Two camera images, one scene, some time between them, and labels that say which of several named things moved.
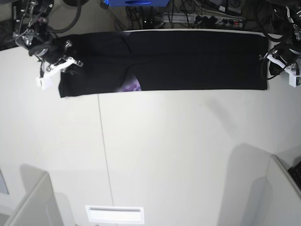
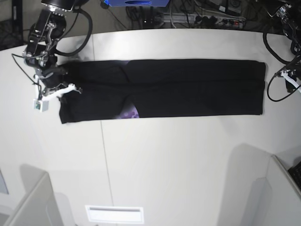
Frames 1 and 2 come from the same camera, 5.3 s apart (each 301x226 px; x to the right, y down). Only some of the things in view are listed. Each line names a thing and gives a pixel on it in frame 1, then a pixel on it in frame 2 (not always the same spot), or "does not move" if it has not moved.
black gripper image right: x=288 y=52 to x=290 y=86
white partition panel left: x=39 y=206 does not move
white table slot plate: x=115 y=214 does not move
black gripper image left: x=52 y=51 to x=51 y=77
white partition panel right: x=283 y=204 does not move
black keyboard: x=295 y=172 does not move
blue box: x=139 y=3 does not move
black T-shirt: x=164 y=60 to x=114 y=90
